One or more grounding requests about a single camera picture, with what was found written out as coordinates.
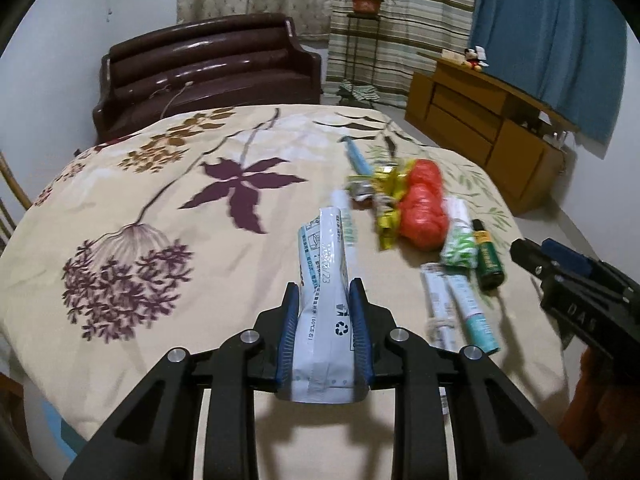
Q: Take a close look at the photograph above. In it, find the striped curtain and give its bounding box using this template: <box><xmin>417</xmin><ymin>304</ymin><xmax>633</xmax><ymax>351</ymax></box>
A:
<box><xmin>325</xmin><ymin>0</ymin><xmax>478</xmax><ymax>109</ymax></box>

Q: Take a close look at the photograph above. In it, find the wooden bamboo chair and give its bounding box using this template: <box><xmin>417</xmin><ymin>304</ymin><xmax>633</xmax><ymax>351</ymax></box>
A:
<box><xmin>0</xmin><ymin>152</ymin><xmax>34</xmax><ymax>252</ymax></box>

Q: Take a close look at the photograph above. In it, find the dark green bottle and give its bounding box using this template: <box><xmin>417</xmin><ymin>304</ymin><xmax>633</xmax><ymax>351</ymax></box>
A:
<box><xmin>471</xmin><ymin>219</ymin><xmax>507</xmax><ymax>291</ymax></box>

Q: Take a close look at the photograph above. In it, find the brown plush toy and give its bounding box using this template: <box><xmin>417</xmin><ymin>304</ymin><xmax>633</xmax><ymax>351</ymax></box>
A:
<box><xmin>562</xmin><ymin>347</ymin><xmax>640</xmax><ymax>467</ymax></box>

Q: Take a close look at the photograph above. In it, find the crumpled silver wrapper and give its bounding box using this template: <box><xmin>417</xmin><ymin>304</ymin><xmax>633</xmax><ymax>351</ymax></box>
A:
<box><xmin>347</xmin><ymin>180</ymin><xmax>377</xmax><ymax>207</ymax></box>

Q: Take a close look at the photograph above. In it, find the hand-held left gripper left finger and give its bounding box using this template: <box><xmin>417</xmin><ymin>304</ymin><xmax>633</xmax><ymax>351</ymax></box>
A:
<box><xmin>62</xmin><ymin>282</ymin><xmax>302</xmax><ymax>480</ymax></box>

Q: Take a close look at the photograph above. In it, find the white plastic refill pouch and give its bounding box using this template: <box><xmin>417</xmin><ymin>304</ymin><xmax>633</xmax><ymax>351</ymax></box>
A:
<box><xmin>277</xmin><ymin>206</ymin><xmax>372</xmax><ymax>406</ymax></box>

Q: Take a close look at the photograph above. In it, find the yellow foil wrapper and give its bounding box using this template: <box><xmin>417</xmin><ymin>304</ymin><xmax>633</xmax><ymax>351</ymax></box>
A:
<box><xmin>349</xmin><ymin>160</ymin><xmax>417</xmax><ymax>252</ymax></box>

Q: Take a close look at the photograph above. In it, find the black metal plant stand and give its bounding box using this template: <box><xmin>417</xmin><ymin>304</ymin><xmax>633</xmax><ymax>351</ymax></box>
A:
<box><xmin>345</xmin><ymin>12</ymin><xmax>382</xmax><ymax>86</ymax></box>

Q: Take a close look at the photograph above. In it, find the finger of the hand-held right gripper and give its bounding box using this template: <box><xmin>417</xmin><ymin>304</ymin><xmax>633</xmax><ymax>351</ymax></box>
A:
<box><xmin>509</xmin><ymin>238</ymin><xmax>568</xmax><ymax>282</ymax></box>
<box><xmin>541</xmin><ymin>238</ymin><xmax>626</xmax><ymax>288</ymax></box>

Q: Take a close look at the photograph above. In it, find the brown leather sofa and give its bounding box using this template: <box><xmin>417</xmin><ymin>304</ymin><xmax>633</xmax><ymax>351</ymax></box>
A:
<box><xmin>92</xmin><ymin>12</ymin><xmax>323</xmax><ymax>143</ymax></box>

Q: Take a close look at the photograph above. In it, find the mouse plush toy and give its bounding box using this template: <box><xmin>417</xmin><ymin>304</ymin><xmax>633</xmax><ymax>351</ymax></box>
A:
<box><xmin>462</xmin><ymin>47</ymin><xmax>487</xmax><ymax>72</ymax></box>

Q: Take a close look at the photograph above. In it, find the wooden cabinet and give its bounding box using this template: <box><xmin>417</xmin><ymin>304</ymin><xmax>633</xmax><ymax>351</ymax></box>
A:
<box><xmin>404</xmin><ymin>55</ymin><xmax>581</xmax><ymax>214</ymax></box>

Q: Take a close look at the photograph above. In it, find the green checked cloth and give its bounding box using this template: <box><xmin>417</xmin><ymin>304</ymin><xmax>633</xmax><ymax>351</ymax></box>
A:
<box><xmin>337</xmin><ymin>82</ymin><xmax>381</xmax><ymax>107</ymax></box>

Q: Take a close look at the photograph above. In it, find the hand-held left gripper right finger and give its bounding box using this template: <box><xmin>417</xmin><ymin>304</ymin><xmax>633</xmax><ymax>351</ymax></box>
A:
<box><xmin>349</xmin><ymin>277</ymin><xmax>588</xmax><ymax>480</ymax></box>

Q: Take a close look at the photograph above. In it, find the green white tissue packet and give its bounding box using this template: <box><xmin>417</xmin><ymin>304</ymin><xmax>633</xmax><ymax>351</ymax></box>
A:
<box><xmin>440</xmin><ymin>197</ymin><xmax>477</xmax><ymax>272</ymax></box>

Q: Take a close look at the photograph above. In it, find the white cable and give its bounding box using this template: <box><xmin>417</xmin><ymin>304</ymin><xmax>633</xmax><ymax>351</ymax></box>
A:
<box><xmin>150</xmin><ymin>80</ymin><xmax>196</xmax><ymax>121</ymax></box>

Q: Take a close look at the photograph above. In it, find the blue tube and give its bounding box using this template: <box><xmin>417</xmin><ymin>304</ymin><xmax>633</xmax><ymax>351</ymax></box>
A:
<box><xmin>339</xmin><ymin>135</ymin><xmax>374</xmax><ymax>179</ymax></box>

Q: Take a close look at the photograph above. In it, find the floral beige tablecloth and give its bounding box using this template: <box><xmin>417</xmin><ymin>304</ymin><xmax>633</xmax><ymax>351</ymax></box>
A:
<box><xmin>0</xmin><ymin>104</ymin><xmax>571</xmax><ymax>443</ymax></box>

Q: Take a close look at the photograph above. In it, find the white teal toothpaste tube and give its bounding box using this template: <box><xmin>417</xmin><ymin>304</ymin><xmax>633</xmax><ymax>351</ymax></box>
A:
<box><xmin>446</xmin><ymin>274</ymin><xmax>501</xmax><ymax>357</ymax></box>

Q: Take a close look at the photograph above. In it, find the red plastic bag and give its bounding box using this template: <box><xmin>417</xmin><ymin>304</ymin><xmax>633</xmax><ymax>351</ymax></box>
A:
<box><xmin>397</xmin><ymin>159</ymin><xmax>449</xmax><ymax>252</ymax></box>

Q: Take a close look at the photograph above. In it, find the blue curtain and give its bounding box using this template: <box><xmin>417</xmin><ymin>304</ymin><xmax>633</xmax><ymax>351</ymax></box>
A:
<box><xmin>467</xmin><ymin>0</ymin><xmax>628</xmax><ymax>144</ymax></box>

